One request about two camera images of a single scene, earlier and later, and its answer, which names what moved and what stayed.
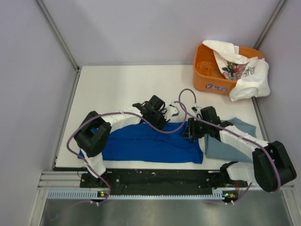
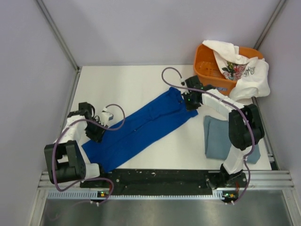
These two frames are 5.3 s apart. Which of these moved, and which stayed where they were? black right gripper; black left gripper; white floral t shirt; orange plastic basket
Moved: black right gripper; black left gripper
Stayed: white floral t shirt; orange plastic basket
